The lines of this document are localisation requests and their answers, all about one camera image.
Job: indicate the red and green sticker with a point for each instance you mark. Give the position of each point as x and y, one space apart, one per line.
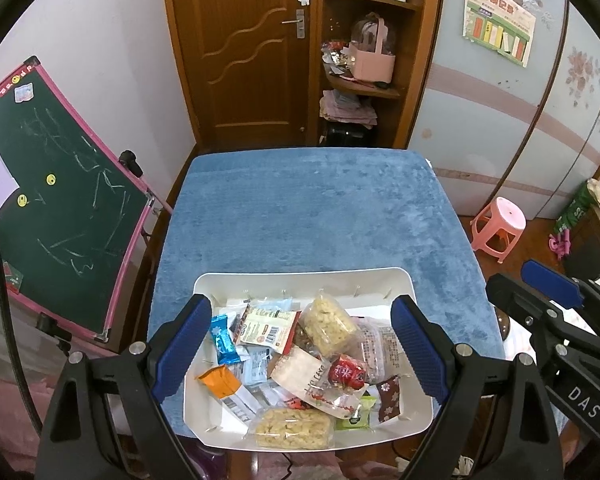
7 275

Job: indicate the flower-print sliding wardrobe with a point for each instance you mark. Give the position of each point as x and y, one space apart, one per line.
470 120

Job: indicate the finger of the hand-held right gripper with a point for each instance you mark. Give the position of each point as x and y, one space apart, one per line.
515 300
552 285

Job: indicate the pale blue clear packet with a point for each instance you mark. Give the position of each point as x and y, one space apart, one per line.
257 367

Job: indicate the dark cabinet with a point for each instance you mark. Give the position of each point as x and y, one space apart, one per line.
592 247

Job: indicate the long puffed rice snack packet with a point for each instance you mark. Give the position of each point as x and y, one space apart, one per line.
290 427

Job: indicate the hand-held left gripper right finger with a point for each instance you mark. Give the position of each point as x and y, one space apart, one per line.
420 352

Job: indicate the maroon and white snack packet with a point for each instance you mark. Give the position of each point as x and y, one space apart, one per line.
389 395

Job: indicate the brown label snack packet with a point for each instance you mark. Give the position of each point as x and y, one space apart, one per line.
265 330

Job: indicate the orange and white snack packet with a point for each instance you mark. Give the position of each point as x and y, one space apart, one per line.
220 382

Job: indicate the pink toy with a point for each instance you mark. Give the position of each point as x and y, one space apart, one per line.
559 246

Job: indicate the blue plush blanket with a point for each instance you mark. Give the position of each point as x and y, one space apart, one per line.
305 210

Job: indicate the yellow-green snack packet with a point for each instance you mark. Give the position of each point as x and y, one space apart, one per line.
357 415

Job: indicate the black easel bracket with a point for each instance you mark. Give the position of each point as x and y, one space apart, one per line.
50 325

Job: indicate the wooden shelf unit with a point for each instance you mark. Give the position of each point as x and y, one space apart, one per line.
417 60

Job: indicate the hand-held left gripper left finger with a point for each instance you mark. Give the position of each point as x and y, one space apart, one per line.
180 350

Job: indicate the pink plastic stool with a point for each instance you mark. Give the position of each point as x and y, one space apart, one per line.
502 215

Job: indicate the black easel knob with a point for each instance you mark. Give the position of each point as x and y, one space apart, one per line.
129 158

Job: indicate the white plastic tray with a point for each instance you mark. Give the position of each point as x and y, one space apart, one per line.
300 285

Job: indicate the black box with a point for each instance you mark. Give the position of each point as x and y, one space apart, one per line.
347 135

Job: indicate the small blue snack packet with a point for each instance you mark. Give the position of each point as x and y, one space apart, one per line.
224 337

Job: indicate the small puffed rice snack packet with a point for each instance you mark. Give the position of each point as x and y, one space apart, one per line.
327 327

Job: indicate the pile of shiny wrappers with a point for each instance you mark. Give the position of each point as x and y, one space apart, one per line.
335 55

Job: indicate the pale sticker on chalkboard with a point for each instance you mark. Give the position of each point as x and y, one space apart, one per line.
22 92

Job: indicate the colourful wall poster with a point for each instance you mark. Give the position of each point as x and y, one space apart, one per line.
497 20

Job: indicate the clear sandwich cracker packet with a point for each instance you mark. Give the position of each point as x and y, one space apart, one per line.
377 347

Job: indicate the green chalkboard with pink frame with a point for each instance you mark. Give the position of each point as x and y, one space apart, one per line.
70 200

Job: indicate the stack of pink cloths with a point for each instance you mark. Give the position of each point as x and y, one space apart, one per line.
347 107

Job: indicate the red and white snack packet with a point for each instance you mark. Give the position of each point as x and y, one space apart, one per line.
302 375

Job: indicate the small red snack packet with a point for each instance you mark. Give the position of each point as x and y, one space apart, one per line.
347 372

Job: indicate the brown wooden door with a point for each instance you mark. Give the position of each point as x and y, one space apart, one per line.
250 85

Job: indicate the green bag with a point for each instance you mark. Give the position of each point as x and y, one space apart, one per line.
575 210

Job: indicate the striped white bedding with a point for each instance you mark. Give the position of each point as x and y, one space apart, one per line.
517 342

